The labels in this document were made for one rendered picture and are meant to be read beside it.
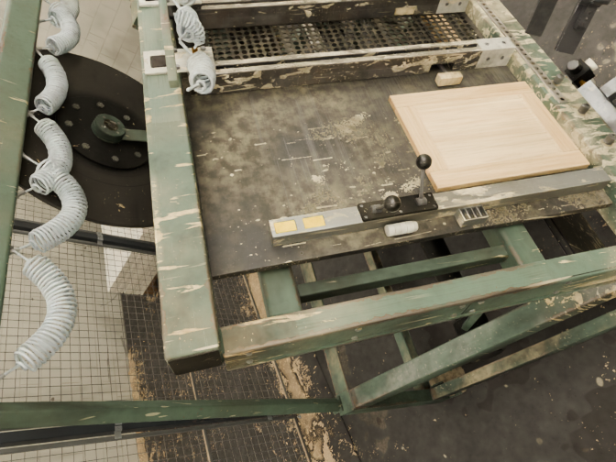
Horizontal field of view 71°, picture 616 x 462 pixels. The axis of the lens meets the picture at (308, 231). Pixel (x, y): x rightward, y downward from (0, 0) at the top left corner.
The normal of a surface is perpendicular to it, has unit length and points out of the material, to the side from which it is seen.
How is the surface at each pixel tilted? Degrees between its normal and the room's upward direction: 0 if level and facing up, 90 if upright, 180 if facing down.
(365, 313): 54
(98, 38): 90
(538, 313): 0
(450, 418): 0
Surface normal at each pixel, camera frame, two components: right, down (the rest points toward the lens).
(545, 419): -0.73, -0.19
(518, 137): 0.08, -0.54
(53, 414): 0.70, 0.22
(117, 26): 0.37, 0.70
